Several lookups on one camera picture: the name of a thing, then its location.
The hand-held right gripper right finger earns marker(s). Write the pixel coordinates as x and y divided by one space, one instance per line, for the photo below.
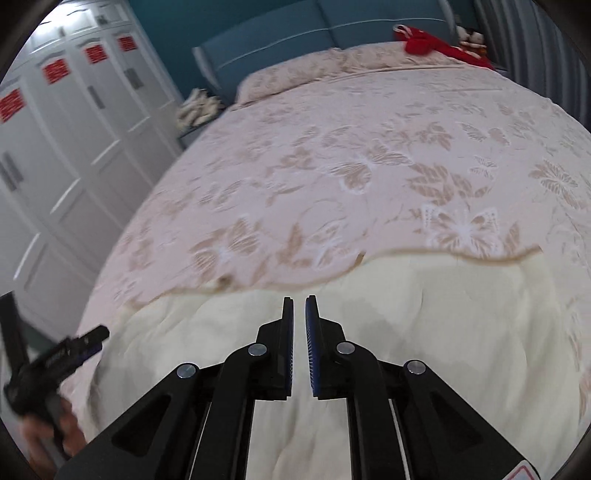
311 350

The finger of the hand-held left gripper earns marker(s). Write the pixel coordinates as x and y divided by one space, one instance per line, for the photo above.
87 341
10 332

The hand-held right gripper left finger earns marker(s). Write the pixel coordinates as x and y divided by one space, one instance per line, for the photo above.
288 350

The cream quilted zip jacket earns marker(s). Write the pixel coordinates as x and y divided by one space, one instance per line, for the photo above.
415 323

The pile of beige clothes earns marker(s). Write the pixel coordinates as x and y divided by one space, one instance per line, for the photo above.
198 108

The person's left hand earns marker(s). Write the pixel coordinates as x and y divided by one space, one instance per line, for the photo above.
74 429

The white panelled wardrobe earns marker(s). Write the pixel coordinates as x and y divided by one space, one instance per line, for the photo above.
69 161

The bed with pink butterfly cover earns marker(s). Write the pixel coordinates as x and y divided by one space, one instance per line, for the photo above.
323 161

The red paper decal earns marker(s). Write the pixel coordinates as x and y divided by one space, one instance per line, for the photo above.
11 106
95 54
55 72
127 44

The grey nightstand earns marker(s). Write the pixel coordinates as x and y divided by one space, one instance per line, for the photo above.
189 136

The pink butterfly pillow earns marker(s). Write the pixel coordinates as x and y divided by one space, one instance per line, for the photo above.
378 55
286 76

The blue upholstered headboard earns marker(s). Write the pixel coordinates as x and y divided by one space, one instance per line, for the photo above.
277 32

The red garment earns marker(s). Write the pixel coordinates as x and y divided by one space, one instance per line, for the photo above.
425 44

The small plush doll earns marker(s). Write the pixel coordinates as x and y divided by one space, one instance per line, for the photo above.
463 33
476 44

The grey curtain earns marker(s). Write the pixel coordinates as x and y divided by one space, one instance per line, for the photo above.
531 46

